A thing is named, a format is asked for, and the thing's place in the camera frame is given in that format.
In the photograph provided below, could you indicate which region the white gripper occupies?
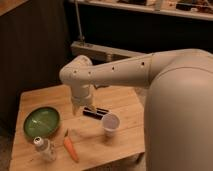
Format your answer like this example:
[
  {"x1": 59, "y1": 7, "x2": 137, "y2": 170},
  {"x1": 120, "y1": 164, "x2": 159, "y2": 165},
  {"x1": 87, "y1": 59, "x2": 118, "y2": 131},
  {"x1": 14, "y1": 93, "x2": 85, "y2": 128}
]
[{"x1": 71, "y1": 85, "x2": 96, "y2": 116}]

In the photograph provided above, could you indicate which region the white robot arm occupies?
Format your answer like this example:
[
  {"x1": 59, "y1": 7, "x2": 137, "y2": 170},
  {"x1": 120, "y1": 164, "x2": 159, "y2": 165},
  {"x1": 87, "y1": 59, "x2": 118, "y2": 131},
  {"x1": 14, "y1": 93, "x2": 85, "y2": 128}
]
[{"x1": 59, "y1": 49, "x2": 213, "y2": 171}]

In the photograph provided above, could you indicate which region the clear plastic bottle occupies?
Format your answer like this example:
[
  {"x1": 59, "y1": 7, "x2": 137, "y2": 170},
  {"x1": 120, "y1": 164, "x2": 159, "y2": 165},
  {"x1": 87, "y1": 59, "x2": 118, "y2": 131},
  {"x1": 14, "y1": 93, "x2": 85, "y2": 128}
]
[{"x1": 33, "y1": 137, "x2": 56, "y2": 162}]

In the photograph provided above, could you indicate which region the black rectangular box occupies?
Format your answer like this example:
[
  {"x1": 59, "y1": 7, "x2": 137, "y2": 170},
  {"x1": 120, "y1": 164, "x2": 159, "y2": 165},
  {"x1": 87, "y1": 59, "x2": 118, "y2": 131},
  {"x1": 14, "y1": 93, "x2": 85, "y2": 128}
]
[{"x1": 83, "y1": 107, "x2": 109, "y2": 120}]

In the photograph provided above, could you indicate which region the orange carrot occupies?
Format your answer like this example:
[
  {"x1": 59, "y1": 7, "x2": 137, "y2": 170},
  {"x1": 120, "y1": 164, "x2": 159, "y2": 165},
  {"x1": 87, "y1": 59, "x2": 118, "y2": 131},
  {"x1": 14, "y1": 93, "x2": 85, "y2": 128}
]
[{"x1": 63, "y1": 130, "x2": 79, "y2": 163}]

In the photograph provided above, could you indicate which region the green bowl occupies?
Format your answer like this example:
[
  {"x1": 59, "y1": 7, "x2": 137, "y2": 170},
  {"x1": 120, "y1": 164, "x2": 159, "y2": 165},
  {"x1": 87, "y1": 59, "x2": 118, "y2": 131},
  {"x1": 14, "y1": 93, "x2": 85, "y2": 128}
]
[{"x1": 23, "y1": 106, "x2": 60, "y2": 139}]

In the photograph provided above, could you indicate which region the grey metal stand base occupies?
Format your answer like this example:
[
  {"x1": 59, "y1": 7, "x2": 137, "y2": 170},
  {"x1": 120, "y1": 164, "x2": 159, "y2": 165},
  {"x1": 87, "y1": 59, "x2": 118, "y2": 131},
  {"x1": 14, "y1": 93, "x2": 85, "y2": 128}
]
[{"x1": 70, "y1": 41, "x2": 141, "y2": 62}]

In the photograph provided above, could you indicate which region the metal pole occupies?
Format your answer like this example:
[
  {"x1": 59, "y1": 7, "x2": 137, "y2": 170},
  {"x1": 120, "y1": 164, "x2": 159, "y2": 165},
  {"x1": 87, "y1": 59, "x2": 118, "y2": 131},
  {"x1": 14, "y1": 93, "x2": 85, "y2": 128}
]
[{"x1": 74, "y1": 0, "x2": 84, "y2": 44}]

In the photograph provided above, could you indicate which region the wooden shelf with clutter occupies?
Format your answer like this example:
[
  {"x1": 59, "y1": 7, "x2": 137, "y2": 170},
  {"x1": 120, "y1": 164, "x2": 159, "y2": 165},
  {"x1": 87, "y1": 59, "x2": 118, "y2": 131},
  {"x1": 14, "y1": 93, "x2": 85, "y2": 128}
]
[{"x1": 68, "y1": 0, "x2": 213, "y2": 21}]

